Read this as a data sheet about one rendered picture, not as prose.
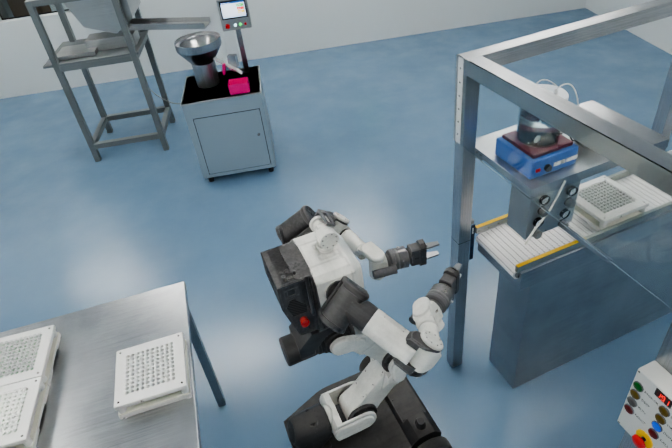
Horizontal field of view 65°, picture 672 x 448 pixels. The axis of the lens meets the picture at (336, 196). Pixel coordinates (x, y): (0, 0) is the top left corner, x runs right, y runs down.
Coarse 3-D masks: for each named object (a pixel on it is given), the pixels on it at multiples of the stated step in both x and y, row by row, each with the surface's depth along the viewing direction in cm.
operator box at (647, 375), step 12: (648, 372) 137; (660, 372) 137; (648, 384) 137; (660, 384) 134; (648, 396) 138; (624, 408) 149; (636, 408) 144; (648, 408) 140; (624, 420) 151; (636, 420) 146; (648, 420) 141; (660, 432) 138; (660, 444) 140
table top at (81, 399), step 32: (160, 288) 228; (64, 320) 218; (96, 320) 217; (128, 320) 215; (160, 320) 213; (64, 352) 205; (96, 352) 203; (192, 352) 202; (64, 384) 193; (96, 384) 191; (192, 384) 187; (64, 416) 182; (96, 416) 181; (160, 416) 178; (192, 416) 177
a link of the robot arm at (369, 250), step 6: (360, 246) 209; (366, 246) 208; (372, 246) 207; (360, 252) 208; (366, 252) 205; (372, 252) 205; (378, 252) 204; (360, 258) 213; (372, 258) 202; (378, 258) 202; (384, 258) 204
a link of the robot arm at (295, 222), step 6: (294, 216) 195; (300, 216) 193; (288, 222) 195; (294, 222) 194; (300, 222) 193; (288, 228) 194; (294, 228) 194; (300, 228) 193; (306, 228) 194; (288, 234) 195; (294, 234) 194; (288, 240) 196
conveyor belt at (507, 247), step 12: (504, 228) 228; (480, 240) 225; (492, 240) 223; (504, 240) 222; (516, 240) 221; (540, 240) 220; (552, 240) 219; (564, 240) 218; (492, 252) 219; (504, 252) 216; (516, 252) 215; (528, 252) 215; (540, 252) 214; (504, 264) 212
